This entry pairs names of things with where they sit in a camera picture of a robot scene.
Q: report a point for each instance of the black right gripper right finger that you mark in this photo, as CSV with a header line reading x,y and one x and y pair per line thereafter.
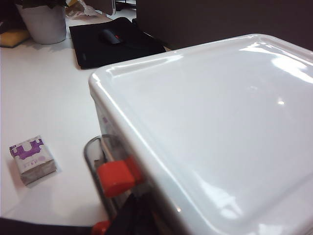
x,y
146,222

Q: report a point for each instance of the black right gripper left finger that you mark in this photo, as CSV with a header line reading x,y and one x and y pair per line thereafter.
x,y
127,220

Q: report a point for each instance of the purple white napkin pack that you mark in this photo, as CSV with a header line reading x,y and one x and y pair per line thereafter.
x,y
31,159

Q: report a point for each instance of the black mouse pad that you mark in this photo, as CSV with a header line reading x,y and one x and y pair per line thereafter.
x,y
137,49

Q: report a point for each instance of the black computer mouse red wheel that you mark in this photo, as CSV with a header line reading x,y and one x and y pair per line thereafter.
x,y
108,36

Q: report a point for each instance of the white plant pot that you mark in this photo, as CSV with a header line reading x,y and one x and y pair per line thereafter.
x,y
44,24

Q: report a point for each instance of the crumpled plastic wrapper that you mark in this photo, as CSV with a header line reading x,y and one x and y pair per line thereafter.
x,y
78,11

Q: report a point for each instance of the brown side panel silver edge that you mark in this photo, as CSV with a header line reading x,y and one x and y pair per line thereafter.
x,y
107,6

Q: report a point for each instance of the yellow sponge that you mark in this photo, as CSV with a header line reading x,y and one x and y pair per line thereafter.
x,y
12,38

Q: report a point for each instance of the brown desk partition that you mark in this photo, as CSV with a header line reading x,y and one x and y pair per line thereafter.
x,y
220,14

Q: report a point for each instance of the green leafy plant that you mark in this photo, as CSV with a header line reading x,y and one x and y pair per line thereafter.
x,y
56,3

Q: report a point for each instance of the white plastic drawer cabinet frame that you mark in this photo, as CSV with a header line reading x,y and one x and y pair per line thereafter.
x,y
207,122

